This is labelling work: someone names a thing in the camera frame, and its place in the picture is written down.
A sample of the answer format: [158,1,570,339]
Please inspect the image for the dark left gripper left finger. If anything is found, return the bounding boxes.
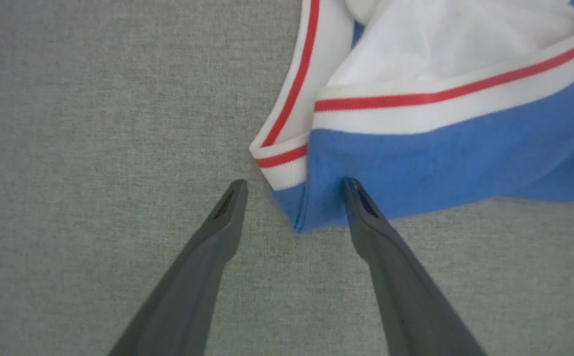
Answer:
[107,178,249,356]

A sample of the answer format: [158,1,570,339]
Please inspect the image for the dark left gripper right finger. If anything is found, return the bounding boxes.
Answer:
[343,177,488,356]

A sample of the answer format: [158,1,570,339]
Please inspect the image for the blue white red-striped garment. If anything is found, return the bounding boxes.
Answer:
[249,0,574,233]

